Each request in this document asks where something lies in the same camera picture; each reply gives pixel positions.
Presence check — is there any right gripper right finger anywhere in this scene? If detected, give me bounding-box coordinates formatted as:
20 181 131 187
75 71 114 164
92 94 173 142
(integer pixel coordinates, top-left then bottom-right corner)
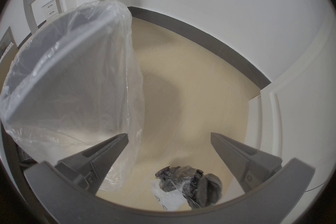
211 132 283 195

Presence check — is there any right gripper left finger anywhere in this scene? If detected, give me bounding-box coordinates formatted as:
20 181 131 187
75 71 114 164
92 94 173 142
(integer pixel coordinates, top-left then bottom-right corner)
54 133 129 195

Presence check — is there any white chest of drawers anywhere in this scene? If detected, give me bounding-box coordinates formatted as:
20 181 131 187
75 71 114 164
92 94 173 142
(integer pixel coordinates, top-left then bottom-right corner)
41 0 59 19

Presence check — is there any white printed wrapper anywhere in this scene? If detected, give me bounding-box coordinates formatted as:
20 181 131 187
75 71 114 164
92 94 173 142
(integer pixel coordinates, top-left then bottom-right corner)
151 180 189 211

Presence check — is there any clear plastic bag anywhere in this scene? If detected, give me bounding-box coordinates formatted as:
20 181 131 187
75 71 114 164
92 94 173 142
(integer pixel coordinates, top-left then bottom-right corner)
0 0 145 192

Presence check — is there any crumpled black plastic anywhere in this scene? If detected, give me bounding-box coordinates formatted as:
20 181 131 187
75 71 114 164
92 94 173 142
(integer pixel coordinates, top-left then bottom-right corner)
155 165 223 210

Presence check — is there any black cable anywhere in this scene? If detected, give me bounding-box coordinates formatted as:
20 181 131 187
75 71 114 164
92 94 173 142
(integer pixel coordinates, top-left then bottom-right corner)
306 183 324 192

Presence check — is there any white door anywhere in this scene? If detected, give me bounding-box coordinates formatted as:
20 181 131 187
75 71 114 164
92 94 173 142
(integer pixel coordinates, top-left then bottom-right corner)
244 12 336 192

